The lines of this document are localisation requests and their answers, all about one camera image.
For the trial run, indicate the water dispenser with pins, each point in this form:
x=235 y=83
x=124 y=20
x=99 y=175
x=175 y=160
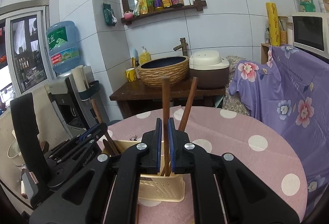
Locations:
x=73 y=108

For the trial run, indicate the yellow mug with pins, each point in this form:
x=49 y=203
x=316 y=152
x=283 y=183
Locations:
x=131 y=74

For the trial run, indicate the yellow soap bottle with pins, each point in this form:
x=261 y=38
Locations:
x=144 y=57

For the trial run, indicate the purple floral cloth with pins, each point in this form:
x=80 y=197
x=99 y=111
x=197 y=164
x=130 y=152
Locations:
x=289 y=93

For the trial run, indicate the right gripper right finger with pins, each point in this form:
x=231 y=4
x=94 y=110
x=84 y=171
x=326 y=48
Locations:
x=224 y=190

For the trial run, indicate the pink polka dot tablecloth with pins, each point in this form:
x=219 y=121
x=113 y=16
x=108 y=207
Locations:
x=218 y=131

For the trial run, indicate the paper towel roll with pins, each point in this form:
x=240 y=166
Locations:
x=80 y=78

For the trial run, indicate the woven basin sink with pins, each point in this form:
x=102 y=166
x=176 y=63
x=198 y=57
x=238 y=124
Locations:
x=152 y=72

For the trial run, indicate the white microwave oven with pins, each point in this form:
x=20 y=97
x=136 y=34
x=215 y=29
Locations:
x=310 y=32

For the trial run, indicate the white brown rice cooker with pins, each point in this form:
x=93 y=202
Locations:
x=210 y=68

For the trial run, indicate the window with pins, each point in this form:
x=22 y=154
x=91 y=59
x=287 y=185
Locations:
x=27 y=51

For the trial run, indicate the yellow roll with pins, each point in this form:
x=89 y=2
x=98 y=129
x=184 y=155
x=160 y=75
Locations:
x=273 y=21

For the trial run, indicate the bamboo faucet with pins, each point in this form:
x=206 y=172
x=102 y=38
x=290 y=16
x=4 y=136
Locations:
x=182 y=46

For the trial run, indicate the blue water jug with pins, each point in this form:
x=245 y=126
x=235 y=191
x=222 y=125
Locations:
x=63 y=47

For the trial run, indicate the beige plastic utensil holder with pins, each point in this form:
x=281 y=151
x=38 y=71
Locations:
x=154 y=187

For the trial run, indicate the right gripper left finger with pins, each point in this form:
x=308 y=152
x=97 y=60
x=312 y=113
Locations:
x=106 y=190

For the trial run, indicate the brown wooden chopstick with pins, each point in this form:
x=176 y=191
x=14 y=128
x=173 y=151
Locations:
x=187 y=109
x=108 y=143
x=165 y=104

